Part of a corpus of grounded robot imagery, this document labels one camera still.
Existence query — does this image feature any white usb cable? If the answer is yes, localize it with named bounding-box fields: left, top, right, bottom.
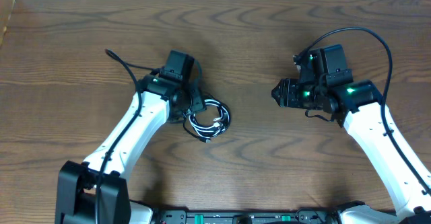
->
left=189, top=99, right=230, bottom=133

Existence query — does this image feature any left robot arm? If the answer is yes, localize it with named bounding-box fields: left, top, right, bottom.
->
left=55, top=50, right=203, bottom=223

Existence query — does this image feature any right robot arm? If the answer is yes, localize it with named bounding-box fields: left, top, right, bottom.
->
left=271, top=44, right=430, bottom=223

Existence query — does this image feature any cardboard box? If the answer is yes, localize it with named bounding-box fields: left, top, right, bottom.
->
left=0, top=0, right=15, bottom=44

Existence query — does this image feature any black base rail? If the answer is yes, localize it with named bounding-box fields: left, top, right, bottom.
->
left=150, top=208, right=340, bottom=224

